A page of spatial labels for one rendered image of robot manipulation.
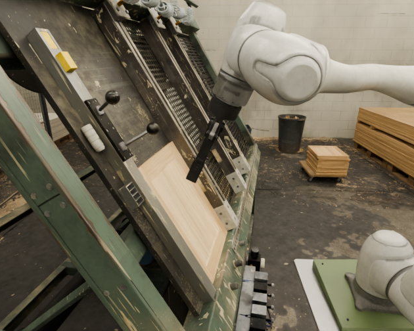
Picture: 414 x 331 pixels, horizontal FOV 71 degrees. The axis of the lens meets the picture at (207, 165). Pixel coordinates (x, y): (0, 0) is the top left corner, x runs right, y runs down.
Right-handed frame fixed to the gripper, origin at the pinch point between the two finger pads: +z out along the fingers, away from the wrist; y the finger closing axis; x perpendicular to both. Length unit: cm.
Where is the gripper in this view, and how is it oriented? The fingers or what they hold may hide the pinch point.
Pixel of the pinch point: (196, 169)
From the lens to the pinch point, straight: 77.7
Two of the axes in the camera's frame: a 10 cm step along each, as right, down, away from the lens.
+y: -1.6, 4.0, -9.0
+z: -3.9, 8.2, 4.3
